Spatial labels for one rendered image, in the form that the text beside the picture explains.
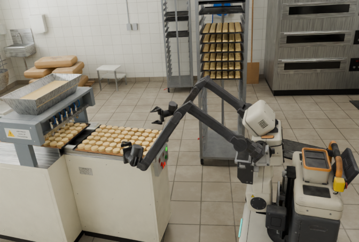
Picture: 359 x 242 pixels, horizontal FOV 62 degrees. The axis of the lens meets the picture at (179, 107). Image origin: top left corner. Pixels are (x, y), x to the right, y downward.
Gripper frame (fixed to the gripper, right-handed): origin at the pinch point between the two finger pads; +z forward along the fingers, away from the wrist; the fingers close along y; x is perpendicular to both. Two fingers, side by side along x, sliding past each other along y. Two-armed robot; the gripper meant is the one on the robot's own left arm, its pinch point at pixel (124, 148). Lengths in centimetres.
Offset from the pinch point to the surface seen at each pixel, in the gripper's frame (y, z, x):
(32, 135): -11, 32, -51
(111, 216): 69, 22, -13
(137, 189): 39.1, 4.2, 5.7
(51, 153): 12, 45, -43
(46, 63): 31, 432, -14
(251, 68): 72, 268, 336
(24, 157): 7, 40, -60
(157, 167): 21.3, -2.4, 20.4
